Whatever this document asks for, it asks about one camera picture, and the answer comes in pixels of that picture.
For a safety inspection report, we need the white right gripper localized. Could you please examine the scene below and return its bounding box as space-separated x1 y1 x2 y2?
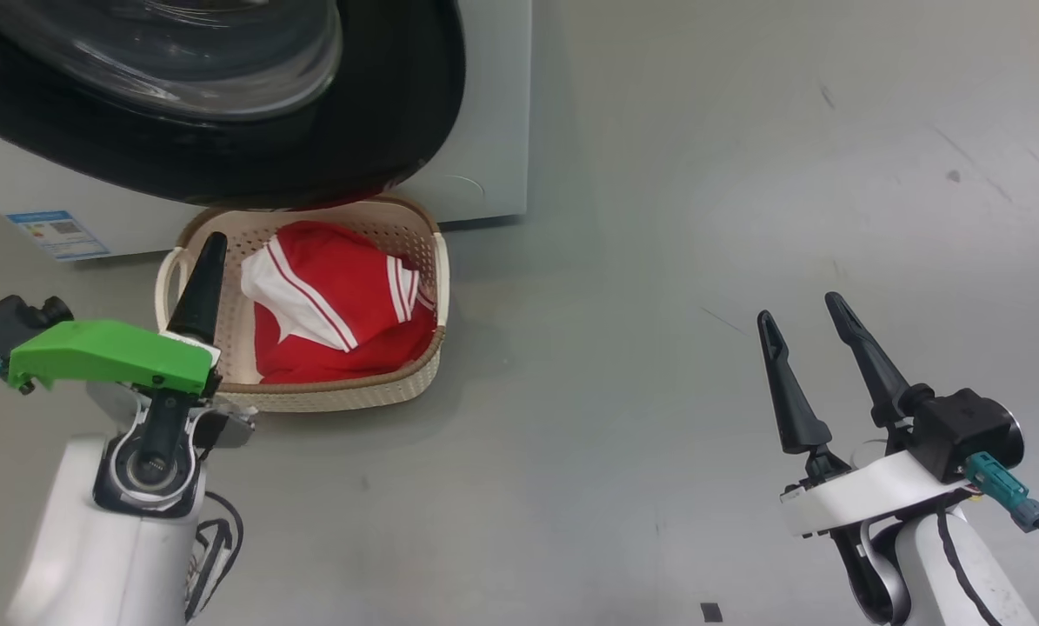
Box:
756 292 976 538

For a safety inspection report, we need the cream perforated laundry basket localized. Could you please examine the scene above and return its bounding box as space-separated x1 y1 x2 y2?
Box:
155 196 450 413

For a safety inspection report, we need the blue energy label sticker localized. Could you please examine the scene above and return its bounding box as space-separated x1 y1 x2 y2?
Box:
6 210 110 262

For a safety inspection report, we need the black round glass washer door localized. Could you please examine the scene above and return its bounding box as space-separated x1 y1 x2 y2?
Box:
0 0 468 210

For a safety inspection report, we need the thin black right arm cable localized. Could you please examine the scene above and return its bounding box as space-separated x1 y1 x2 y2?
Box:
936 509 1007 626

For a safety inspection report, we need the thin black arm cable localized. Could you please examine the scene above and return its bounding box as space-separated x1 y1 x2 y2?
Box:
184 491 246 623
936 509 1007 626

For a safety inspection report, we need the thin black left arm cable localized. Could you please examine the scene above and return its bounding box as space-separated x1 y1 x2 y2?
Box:
184 491 246 623

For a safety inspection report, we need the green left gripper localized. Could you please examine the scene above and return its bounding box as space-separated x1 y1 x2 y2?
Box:
8 231 229 397

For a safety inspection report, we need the teal right camera cable connector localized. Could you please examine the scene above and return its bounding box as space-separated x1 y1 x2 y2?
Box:
962 452 1039 533

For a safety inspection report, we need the white front-load washing machine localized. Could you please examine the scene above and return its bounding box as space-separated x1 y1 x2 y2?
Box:
0 0 533 262

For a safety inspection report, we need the red and white garment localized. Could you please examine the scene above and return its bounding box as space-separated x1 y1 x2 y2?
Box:
241 220 438 385

